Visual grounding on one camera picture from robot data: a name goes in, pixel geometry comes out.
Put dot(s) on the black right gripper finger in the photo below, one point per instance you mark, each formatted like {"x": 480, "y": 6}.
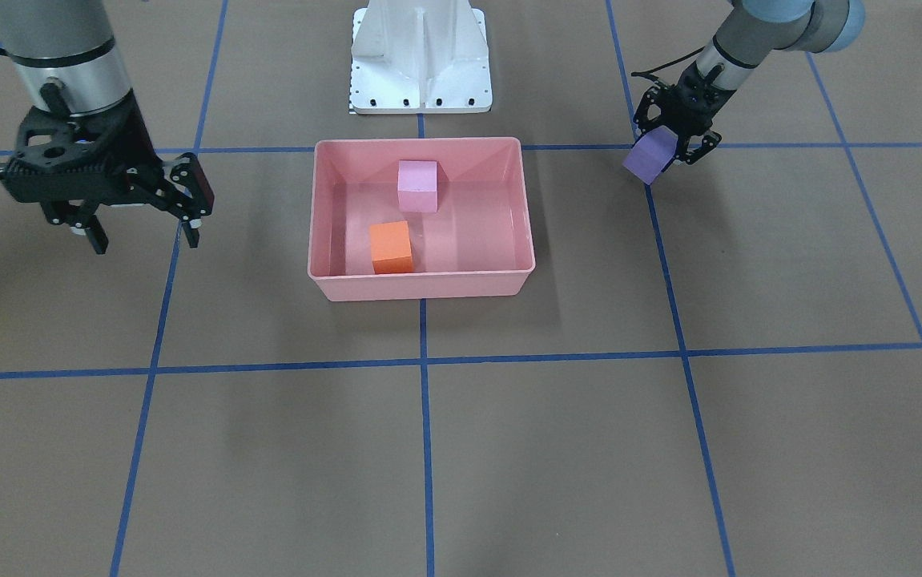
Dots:
{"x": 194, "y": 198}
{"x": 93, "y": 230}

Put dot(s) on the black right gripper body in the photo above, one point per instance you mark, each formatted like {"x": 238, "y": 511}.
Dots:
{"x": 137, "y": 128}

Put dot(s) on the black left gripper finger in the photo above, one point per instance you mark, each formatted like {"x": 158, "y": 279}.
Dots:
{"x": 648, "y": 113}
{"x": 691, "y": 148}

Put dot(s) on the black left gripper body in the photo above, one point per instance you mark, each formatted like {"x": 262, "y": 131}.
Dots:
{"x": 698, "y": 99}

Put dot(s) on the purple block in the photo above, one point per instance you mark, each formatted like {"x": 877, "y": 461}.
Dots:
{"x": 652, "y": 154}

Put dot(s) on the orange block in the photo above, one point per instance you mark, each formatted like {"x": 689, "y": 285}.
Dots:
{"x": 391, "y": 248}

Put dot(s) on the pink block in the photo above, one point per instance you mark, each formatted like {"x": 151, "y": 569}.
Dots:
{"x": 417, "y": 186}

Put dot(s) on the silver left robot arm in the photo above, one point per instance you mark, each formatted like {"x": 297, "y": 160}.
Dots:
{"x": 754, "y": 29}

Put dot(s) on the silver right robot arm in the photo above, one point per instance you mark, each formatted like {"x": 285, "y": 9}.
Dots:
{"x": 68, "y": 45}

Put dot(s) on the pink plastic bin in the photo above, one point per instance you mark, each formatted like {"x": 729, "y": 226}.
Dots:
{"x": 478, "y": 242}

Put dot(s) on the white camera post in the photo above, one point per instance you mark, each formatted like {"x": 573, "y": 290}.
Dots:
{"x": 419, "y": 57}

